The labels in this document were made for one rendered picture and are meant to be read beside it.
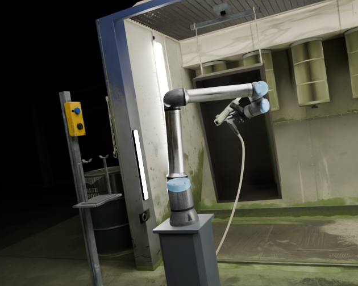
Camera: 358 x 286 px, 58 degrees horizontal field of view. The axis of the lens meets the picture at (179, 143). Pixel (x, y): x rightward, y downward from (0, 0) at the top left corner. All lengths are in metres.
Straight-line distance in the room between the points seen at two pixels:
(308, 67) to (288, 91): 0.50
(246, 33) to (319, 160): 1.69
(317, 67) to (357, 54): 0.40
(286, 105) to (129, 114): 2.18
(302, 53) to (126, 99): 2.06
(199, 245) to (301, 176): 2.22
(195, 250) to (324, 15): 2.86
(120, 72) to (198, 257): 1.68
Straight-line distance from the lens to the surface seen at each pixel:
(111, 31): 3.01
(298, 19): 3.96
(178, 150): 2.17
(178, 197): 2.01
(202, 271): 2.07
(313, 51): 3.95
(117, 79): 2.92
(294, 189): 3.93
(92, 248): 2.72
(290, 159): 4.08
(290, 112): 4.30
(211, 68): 4.15
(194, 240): 1.98
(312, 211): 3.87
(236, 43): 4.02
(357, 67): 3.96
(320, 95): 3.90
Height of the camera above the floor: 1.25
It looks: 3 degrees down
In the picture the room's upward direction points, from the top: 9 degrees counter-clockwise
